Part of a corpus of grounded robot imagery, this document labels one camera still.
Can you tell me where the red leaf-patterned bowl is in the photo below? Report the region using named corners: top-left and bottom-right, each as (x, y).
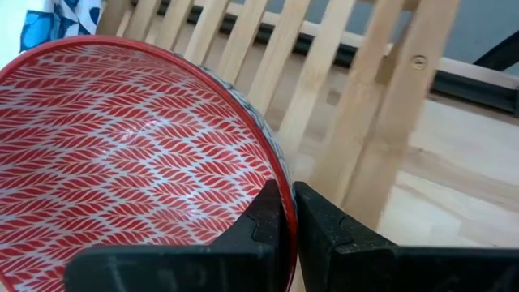
top-left (0, 35), bottom-right (299, 292)

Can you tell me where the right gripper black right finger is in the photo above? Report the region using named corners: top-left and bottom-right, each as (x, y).
top-left (294, 181), bottom-right (519, 292)

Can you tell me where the wooden slatted shelf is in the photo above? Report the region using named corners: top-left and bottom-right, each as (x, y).
top-left (95, 0), bottom-right (462, 232)

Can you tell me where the blue and white patterned bowl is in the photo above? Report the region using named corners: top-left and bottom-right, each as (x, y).
top-left (0, 0), bottom-right (102, 68)

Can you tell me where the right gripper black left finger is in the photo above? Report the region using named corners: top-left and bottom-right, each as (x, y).
top-left (63, 179), bottom-right (291, 292)

